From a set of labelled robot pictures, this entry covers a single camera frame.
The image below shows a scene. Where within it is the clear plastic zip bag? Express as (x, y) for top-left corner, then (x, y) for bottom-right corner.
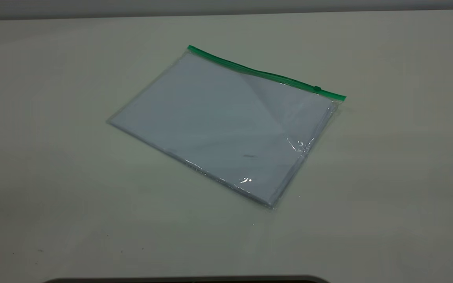
(107, 44), (347, 209)

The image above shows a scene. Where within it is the white paper stack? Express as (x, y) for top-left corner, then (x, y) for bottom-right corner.
(110, 52), (335, 207)

